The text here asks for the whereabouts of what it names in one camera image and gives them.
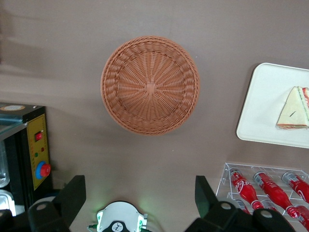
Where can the cream plastic tray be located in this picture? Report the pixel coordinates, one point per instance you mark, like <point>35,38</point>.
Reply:
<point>260,108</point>

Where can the steel food pan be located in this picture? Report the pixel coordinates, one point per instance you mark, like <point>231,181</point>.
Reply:
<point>7,203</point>

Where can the brown round wicker basket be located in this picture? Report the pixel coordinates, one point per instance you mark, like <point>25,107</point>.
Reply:
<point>149,87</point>

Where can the triangular sandwich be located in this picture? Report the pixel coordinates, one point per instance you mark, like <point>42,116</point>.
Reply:
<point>295,113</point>

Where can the red cola bottle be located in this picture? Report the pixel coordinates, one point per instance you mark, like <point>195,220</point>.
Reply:
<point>303,217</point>
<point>243,188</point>
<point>299,187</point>
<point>272,191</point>

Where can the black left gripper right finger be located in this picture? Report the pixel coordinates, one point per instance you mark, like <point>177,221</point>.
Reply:
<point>205,198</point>

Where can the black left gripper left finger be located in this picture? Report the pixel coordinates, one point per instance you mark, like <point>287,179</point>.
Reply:
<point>70,195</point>

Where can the black box yellow panel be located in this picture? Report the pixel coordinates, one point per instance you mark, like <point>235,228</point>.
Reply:
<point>36,149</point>

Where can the red emergency stop button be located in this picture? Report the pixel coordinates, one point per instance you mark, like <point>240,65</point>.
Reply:
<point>44,169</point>

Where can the clear acrylic bottle rack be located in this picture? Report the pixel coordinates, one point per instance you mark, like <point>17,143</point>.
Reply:
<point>270,174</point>

